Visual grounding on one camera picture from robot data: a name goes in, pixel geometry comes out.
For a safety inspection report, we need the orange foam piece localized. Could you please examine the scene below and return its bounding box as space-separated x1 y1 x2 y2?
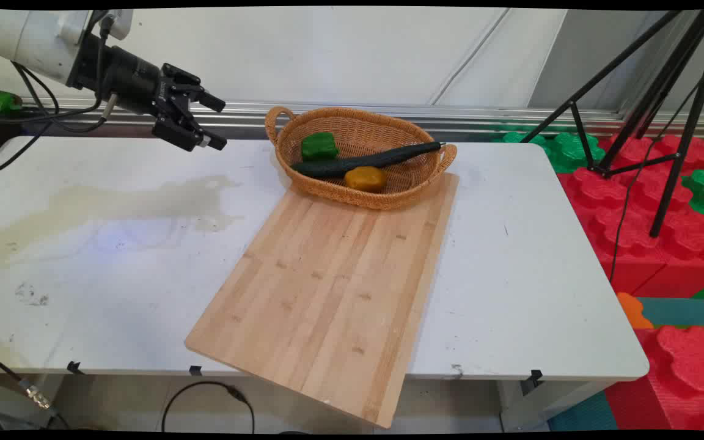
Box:
617 292 655 329

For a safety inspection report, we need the black looped floor cable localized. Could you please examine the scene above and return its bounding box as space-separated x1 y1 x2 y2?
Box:
161 381 256 433

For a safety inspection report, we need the teal foam mat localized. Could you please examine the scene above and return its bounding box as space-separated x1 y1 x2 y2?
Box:
548 391 618 432
636 297 704 329

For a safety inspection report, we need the thin black tripod cable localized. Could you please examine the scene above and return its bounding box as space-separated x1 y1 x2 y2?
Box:
607 79 702 285

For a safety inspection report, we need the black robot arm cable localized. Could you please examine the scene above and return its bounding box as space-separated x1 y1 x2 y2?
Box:
0 12 117 175

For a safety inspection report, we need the wide green foam block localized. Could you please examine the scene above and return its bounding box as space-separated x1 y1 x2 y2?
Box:
491 125 607 175

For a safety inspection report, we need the green bell pepper toy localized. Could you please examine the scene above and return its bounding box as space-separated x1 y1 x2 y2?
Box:
301 132 339 163

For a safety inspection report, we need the dark green cucumber toy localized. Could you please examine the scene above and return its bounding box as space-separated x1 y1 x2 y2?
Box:
291 141 446 180

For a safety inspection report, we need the white table leg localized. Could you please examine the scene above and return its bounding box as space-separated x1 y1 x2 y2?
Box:
497 379 612 432

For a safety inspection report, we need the aluminium rail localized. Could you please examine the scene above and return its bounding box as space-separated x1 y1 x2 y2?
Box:
22 98 704 140

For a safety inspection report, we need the wooden cutting board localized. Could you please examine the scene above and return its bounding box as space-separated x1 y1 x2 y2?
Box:
184 172 460 430

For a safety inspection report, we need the cable with metal connector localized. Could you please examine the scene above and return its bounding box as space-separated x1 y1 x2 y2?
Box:
0 347 72 430

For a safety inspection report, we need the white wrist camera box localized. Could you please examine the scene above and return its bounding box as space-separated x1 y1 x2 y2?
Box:
59 9 134 43

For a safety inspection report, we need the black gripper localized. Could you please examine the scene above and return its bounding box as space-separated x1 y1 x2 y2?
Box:
70 34 228 152

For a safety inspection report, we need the yellow-brown potato toy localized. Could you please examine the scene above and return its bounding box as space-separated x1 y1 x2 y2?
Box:
344 166 388 193

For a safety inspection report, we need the small red foam block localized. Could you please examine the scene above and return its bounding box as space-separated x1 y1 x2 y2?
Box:
604 325 704 432

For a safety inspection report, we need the woven wicker basket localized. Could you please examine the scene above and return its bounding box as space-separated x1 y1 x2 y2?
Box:
265 106 458 211

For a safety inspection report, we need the black tripod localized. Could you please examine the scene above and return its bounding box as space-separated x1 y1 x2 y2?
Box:
520 9 704 239

